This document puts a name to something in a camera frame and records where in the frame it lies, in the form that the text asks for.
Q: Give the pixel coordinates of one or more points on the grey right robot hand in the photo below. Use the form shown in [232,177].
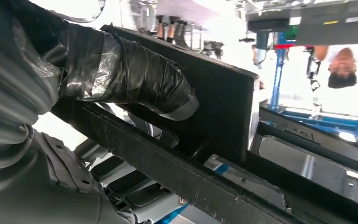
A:
[135,77]

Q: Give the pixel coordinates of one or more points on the person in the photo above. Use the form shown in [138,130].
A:
[160,29]
[341,66]

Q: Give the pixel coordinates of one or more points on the grey cabinet with labels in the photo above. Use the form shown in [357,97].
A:
[330,31]

